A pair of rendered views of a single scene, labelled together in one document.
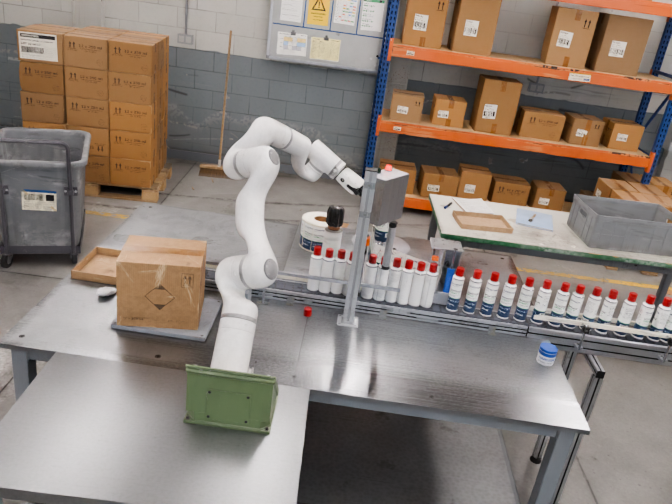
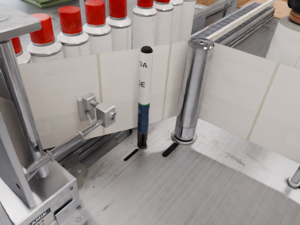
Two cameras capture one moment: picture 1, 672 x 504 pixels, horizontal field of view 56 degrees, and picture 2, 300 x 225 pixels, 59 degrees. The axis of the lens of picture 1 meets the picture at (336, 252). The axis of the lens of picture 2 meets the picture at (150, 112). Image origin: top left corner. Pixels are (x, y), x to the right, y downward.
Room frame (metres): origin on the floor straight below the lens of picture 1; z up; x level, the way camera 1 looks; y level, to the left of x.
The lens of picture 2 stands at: (2.81, -0.52, 1.22)
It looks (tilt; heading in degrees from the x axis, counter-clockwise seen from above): 39 degrees down; 125
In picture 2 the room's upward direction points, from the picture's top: 4 degrees clockwise
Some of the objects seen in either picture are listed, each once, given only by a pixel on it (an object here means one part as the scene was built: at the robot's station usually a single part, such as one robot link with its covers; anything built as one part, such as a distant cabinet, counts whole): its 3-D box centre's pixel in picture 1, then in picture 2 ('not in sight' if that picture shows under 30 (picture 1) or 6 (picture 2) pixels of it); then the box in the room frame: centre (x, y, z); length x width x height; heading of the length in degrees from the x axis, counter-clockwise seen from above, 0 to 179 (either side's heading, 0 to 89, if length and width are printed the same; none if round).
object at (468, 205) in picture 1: (468, 205); not in sight; (4.16, -0.86, 0.81); 0.38 x 0.36 x 0.02; 91
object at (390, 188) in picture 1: (383, 196); not in sight; (2.39, -0.15, 1.38); 0.17 x 0.10 x 0.19; 144
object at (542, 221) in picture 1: (534, 219); not in sight; (4.08, -1.30, 0.81); 0.32 x 0.24 x 0.01; 167
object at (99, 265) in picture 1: (117, 266); (274, 2); (2.48, 0.95, 0.85); 0.30 x 0.26 x 0.04; 89
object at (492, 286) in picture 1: (490, 294); not in sight; (2.47, -0.69, 0.98); 0.05 x 0.05 x 0.20
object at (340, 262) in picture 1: (339, 271); (160, 31); (2.48, -0.02, 0.98); 0.05 x 0.05 x 0.20
